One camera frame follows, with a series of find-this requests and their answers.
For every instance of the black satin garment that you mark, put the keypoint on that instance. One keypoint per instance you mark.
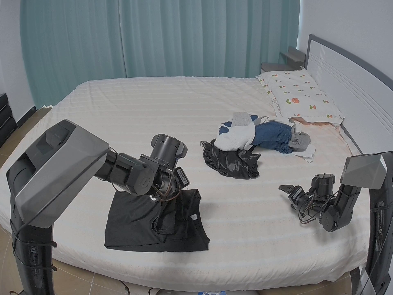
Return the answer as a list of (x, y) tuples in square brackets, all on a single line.
[(230, 164)]

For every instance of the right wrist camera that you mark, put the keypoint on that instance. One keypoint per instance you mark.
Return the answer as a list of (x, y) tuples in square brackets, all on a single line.
[(309, 191)]

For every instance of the white printed pillow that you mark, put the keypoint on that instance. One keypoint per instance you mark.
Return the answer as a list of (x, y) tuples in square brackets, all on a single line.
[(301, 97)]

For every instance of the pile of clothes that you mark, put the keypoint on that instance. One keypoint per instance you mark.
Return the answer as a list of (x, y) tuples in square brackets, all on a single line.
[(270, 134)]

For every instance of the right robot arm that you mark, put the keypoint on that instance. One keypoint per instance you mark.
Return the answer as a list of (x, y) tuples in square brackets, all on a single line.
[(331, 217)]

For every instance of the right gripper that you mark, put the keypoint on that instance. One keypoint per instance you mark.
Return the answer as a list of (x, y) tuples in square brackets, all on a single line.
[(299, 201)]

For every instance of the bed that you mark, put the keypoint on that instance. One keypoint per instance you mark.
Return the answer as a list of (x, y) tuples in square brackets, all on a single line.
[(261, 232)]

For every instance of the grey bedside table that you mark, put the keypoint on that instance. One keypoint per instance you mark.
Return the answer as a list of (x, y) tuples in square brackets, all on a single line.
[(291, 55)]

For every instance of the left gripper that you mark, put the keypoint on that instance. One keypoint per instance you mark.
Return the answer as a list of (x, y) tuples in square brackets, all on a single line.
[(175, 189)]

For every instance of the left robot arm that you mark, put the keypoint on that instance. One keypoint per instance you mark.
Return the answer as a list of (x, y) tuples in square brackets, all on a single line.
[(61, 170)]

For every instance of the blue-green curtain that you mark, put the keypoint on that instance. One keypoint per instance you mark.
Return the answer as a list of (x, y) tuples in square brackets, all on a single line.
[(208, 26), (73, 35)]

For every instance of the black chest of drawers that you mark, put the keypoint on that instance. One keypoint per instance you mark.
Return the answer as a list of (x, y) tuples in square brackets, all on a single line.
[(6, 118)]

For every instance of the black T-shirt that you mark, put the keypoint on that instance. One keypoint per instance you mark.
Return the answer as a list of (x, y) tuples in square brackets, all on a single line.
[(132, 226)]

